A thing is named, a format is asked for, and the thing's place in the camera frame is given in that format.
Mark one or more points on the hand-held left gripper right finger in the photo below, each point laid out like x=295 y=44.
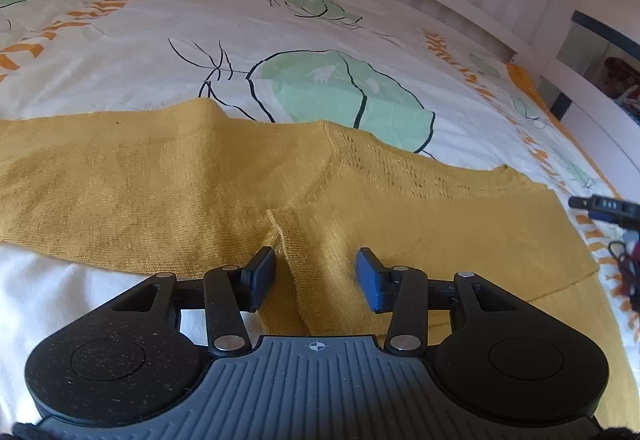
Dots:
x=367 y=280

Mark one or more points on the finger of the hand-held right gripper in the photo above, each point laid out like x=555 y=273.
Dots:
x=580 y=203

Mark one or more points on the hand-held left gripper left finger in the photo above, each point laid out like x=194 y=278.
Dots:
x=261 y=277

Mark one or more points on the yellow knit sweater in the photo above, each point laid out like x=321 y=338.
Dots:
x=150 y=180

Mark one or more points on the colourful clutter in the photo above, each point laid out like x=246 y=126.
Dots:
x=622 y=82

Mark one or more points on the dark blue railing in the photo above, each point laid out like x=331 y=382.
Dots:
x=607 y=27

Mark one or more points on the white leaf print bedspread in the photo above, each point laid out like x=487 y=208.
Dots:
x=210 y=19

